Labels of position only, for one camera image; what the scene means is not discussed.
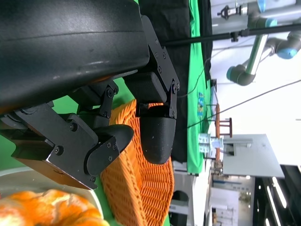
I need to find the green tablecloth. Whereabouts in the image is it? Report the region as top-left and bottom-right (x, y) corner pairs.
(0, 77), (139, 226)

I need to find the orange wicker basket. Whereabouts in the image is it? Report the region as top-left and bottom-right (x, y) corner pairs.
(100, 98), (176, 226)

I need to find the brown wooden chair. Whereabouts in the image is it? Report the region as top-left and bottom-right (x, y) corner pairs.
(215, 103), (233, 163)

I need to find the thin black cable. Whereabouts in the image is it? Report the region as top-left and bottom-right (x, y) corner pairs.
(187, 79), (301, 129)

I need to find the grey metal panel stand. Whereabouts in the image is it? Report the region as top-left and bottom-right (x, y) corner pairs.
(222, 134), (285, 179)

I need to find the black boom pole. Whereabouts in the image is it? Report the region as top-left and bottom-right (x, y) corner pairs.
(162, 23), (301, 47)

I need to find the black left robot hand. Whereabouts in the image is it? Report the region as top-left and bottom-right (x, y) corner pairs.
(0, 0), (181, 191)

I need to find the orange striped bread bun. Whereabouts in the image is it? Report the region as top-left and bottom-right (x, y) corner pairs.
(0, 189), (109, 226)

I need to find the white teal carton pack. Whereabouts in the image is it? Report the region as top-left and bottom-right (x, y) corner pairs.
(198, 133), (224, 153)

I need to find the grey green bowl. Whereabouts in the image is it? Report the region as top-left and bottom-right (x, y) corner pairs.
(0, 166), (104, 226)

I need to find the green cloth with cartoon print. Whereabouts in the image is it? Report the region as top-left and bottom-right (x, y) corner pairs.
(187, 0), (213, 176)

